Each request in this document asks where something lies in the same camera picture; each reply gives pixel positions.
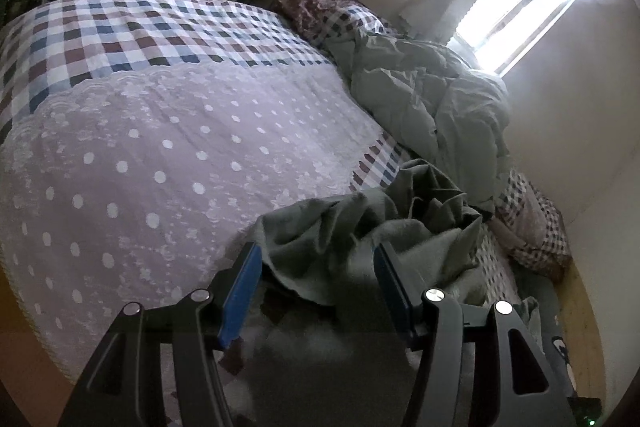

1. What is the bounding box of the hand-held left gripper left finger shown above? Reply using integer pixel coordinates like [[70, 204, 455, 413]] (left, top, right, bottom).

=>
[[57, 243, 264, 427]]

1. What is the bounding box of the checkered pillow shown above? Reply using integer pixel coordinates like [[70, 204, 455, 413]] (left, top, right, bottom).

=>
[[492, 169, 573, 270]]

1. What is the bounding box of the grey-green garment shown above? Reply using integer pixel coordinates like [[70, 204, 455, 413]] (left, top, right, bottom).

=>
[[240, 158, 493, 427]]

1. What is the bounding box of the bed with checkered sheet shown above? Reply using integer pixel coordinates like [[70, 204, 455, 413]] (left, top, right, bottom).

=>
[[0, 0, 523, 388]]

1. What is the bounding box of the wooden bed frame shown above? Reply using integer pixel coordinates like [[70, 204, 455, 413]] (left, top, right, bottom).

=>
[[560, 252, 608, 408]]

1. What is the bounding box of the pale green duvet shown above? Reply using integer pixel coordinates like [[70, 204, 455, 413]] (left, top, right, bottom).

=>
[[327, 29, 513, 215]]

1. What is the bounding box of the floral pillow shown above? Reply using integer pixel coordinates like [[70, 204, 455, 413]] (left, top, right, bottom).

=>
[[272, 0, 363, 35]]

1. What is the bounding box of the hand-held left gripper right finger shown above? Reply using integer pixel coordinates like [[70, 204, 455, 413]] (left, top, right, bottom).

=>
[[372, 241, 578, 427]]

